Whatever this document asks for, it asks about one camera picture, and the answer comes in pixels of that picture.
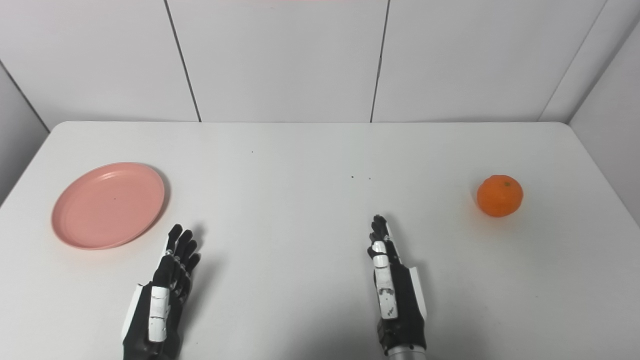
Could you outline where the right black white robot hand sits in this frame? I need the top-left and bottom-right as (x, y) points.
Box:
(367, 214), (428, 357)

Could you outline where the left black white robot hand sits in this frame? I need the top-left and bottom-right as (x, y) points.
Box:
(121, 224), (202, 360)

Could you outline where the pink round plate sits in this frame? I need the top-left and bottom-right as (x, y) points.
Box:
(51, 162), (166, 251)

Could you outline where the orange fruit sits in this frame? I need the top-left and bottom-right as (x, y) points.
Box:
(476, 174), (524, 218)

